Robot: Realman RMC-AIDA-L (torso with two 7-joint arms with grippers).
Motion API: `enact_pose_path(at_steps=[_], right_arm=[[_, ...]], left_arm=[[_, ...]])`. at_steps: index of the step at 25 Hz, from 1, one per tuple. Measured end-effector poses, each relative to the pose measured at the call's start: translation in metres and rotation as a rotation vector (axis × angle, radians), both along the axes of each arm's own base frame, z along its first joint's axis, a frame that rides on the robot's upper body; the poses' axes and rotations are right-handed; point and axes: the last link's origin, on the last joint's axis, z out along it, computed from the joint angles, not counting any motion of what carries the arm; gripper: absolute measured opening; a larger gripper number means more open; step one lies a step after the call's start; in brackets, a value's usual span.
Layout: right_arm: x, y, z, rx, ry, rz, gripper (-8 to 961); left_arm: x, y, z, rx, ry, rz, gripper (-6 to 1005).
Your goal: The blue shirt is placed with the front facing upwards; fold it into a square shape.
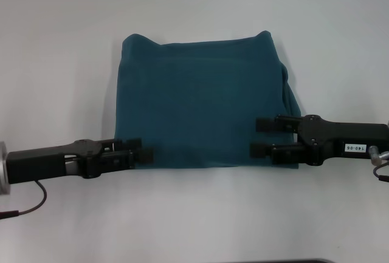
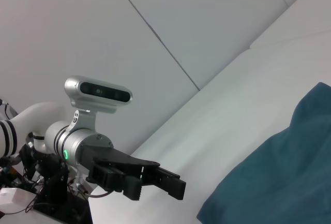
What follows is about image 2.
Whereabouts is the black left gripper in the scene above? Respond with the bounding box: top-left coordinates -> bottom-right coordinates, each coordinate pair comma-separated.
77,144 -> 187,201

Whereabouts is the teal blue printed t-shirt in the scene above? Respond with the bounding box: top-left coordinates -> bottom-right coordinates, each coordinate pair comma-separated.
196,82 -> 331,224

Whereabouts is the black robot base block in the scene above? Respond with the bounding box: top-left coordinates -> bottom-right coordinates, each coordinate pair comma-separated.
15,143 -> 93,224

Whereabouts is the white box on base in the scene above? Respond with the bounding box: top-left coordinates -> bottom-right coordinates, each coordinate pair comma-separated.
0,187 -> 37,214

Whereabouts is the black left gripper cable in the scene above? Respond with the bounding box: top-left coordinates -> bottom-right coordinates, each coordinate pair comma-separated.
67,178 -> 113,198

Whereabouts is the silver camera mount bracket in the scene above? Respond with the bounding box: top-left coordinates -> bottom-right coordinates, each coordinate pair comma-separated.
67,109 -> 97,133

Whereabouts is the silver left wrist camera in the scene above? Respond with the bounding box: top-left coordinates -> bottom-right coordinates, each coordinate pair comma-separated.
64,75 -> 133,114

